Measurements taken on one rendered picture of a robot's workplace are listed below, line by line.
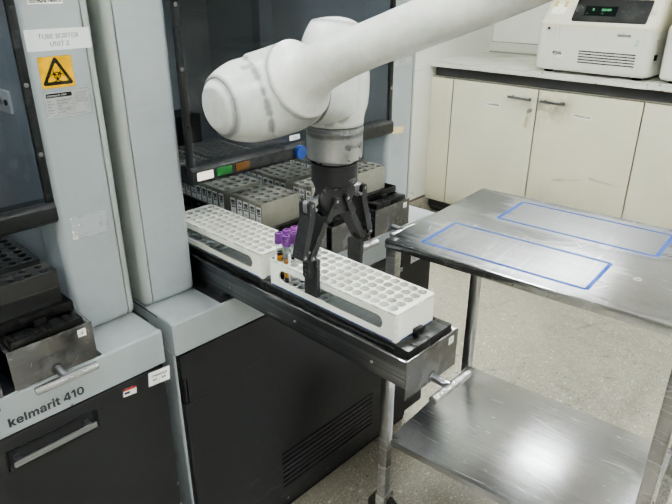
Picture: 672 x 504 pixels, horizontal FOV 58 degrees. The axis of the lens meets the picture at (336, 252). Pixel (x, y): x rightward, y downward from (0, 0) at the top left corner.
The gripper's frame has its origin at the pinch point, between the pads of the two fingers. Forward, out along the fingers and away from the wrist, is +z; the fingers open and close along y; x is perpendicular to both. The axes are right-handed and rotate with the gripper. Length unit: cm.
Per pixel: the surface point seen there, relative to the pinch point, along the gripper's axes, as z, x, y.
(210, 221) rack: -0.2, 34.6, -1.1
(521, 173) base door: 51, 79, 229
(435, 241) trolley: 3.9, 0.2, 31.0
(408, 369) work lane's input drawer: 6.3, -21.5, -6.4
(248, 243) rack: -0.4, 19.8, -3.0
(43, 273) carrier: -2.1, 31.4, -36.6
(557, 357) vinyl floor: 86, 7, 131
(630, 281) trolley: 4, -36, 40
